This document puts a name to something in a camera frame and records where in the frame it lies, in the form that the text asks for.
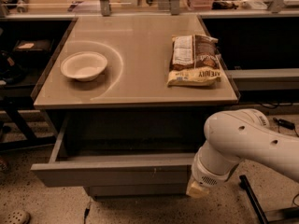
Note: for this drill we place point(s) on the black box with label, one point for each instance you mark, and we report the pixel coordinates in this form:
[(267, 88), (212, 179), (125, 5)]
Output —
[(33, 45)]

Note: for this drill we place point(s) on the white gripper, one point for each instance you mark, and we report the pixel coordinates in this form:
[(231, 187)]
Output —
[(204, 175)]

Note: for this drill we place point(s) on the white paper bowl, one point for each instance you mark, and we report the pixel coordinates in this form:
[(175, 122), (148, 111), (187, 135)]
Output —
[(84, 66)]

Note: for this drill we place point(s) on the black power adapter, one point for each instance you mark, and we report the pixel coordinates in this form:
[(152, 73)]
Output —
[(284, 123)]

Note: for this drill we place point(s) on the brown yellow snack bag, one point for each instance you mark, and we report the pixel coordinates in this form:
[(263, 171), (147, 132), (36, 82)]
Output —
[(194, 61)]

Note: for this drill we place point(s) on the white perforated clog shoe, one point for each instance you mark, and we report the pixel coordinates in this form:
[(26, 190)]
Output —
[(17, 217)]

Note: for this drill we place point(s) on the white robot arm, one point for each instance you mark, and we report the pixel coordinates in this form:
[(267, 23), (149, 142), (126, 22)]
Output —
[(235, 136)]

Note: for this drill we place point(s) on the grey top drawer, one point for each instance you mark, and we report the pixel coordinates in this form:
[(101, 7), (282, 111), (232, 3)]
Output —
[(122, 148)]

